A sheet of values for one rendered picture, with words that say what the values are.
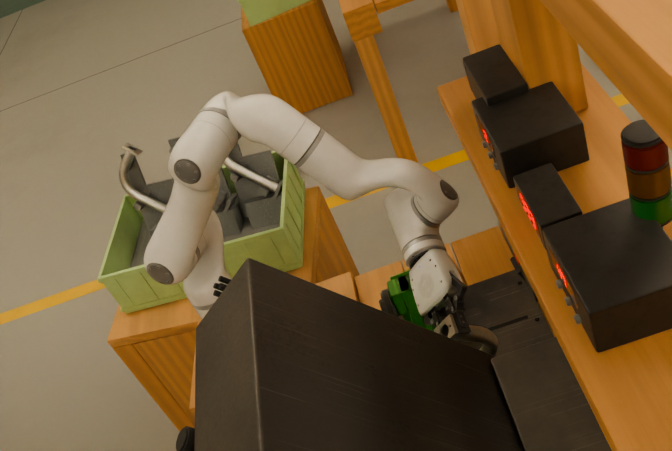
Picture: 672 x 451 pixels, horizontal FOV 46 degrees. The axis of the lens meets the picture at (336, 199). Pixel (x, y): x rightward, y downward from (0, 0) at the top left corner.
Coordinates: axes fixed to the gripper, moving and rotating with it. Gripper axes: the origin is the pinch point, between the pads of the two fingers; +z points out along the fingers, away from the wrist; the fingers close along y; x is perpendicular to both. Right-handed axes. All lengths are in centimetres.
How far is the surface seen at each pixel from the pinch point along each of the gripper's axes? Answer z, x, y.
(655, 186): 14, -15, 56
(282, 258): -68, 14, -73
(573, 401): 22.2, 3.7, 15.3
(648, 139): 11, -19, 61
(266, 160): -100, 13, -65
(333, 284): -46, 15, -54
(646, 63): 18, -38, 74
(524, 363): 12.6, 2.6, 10.0
